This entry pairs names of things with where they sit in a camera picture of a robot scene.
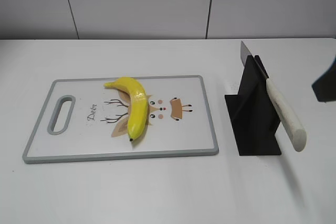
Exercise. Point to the white cutting board grey rim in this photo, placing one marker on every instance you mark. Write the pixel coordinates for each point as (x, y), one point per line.
(83, 121)

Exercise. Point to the white-handled kitchen knife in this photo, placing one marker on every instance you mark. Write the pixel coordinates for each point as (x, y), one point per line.
(287, 116)

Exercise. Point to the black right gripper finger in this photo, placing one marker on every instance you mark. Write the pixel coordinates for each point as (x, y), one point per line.
(324, 86)

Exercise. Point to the yellow plastic banana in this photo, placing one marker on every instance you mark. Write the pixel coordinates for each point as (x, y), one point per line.
(138, 101)

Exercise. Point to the black knife stand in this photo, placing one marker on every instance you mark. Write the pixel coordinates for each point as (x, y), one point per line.
(253, 117)

